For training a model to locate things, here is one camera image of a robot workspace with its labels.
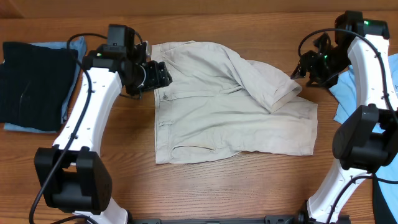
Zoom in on light blue t-shirt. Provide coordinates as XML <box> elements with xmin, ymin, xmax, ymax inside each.
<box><xmin>328</xmin><ymin>53</ymin><xmax>398</xmax><ymax>224</ymax></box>

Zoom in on blue folded denim garment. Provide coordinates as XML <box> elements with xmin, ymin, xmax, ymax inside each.
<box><xmin>4</xmin><ymin>37</ymin><xmax>87</xmax><ymax>134</ymax></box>

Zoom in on beige khaki shorts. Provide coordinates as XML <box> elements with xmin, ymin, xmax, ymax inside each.
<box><xmin>152</xmin><ymin>41</ymin><xmax>318</xmax><ymax>164</ymax></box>

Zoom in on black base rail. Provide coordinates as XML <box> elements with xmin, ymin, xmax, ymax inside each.
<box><xmin>127</xmin><ymin>214</ymin><xmax>351</xmax><ymax>224</ymax></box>

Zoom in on dark garment bottom right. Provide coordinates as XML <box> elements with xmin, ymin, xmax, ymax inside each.
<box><xmin>373</xmin><ymin>174</ymin><xmax>397</xmax><ymax>224</ymax></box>

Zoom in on black folded garment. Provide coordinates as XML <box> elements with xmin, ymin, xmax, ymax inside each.
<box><xmin>1</xmin><ymin>42</ymin><xmax>78</xmax><ymax>131</ymax></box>

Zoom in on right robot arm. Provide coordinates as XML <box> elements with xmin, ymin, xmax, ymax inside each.
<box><xmin>284</xmin><ymin>11</ymin><xmax>397</xmax><ymax>223</ymax></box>

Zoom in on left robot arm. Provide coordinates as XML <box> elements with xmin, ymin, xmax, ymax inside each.
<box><xmin>34</xmin><ymin>24</ymin><xmax>172</xmax><ymax>223</ymax></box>

